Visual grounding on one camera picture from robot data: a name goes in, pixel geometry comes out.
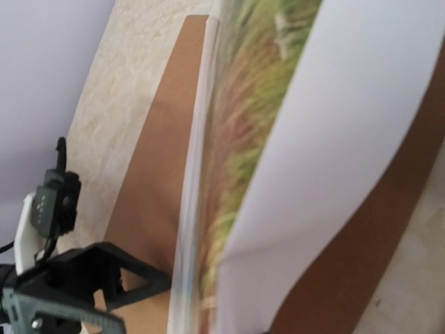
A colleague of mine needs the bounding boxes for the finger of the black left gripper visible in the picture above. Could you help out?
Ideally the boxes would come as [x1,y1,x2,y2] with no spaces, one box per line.
[1,288,127,333]
[17,242,170,303]

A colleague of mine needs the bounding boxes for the brown hardboard backing panel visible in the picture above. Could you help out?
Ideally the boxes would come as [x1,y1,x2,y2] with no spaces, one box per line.
[79,15,445,334]

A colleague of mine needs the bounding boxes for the landscape photo white border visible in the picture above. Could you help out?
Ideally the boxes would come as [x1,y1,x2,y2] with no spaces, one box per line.
[167,1,444,333]

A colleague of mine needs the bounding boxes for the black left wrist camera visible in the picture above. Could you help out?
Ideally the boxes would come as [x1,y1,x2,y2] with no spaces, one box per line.
[31,137,81,239]

